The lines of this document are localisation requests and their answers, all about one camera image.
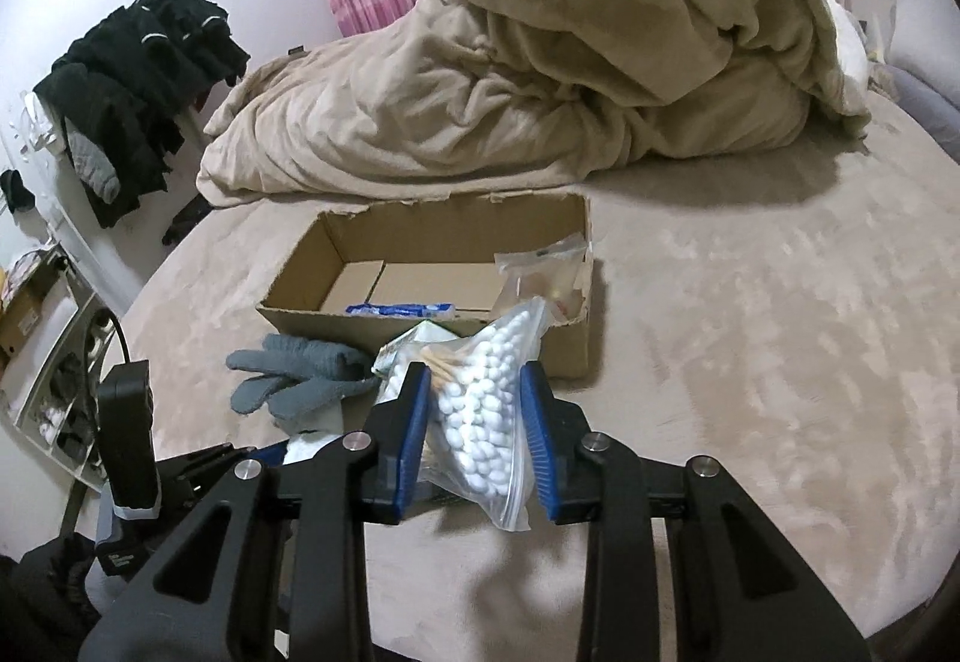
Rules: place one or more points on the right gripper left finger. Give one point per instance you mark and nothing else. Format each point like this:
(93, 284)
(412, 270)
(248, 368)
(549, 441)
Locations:
(272, 549)

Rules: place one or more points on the white embroidered pillow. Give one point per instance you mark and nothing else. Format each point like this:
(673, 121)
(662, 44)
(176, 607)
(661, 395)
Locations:
(925, 41)

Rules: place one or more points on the bag of white cotton balls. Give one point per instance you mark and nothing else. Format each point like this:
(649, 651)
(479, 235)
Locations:
(475, 443)

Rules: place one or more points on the blue white tube package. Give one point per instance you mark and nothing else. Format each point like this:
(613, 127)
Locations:
(402, 311)

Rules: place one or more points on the brown cardboard box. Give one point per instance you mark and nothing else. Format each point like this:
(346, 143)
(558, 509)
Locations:
(423, 254)

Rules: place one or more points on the clear plastic bag in box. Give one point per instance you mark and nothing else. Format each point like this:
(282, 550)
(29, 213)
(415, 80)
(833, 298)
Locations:
(551, 272)

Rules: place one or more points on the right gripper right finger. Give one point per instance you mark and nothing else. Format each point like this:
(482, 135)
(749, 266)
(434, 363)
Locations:
(741, 591)

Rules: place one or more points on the grey knit glove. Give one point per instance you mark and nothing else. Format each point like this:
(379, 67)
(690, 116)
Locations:
(294, 377)

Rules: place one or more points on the white shelf rack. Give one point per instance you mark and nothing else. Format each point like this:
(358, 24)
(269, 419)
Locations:
(55, 333)

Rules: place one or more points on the black hanging clothes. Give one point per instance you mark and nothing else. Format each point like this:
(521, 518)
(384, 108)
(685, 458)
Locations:
(122, 86)

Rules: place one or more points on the cotton swab packet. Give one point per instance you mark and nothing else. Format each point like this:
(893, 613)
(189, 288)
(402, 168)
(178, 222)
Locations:
(391, 362)

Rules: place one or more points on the beige rumpled blanket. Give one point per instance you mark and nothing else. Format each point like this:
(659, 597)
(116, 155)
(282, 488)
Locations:
(490, 95)

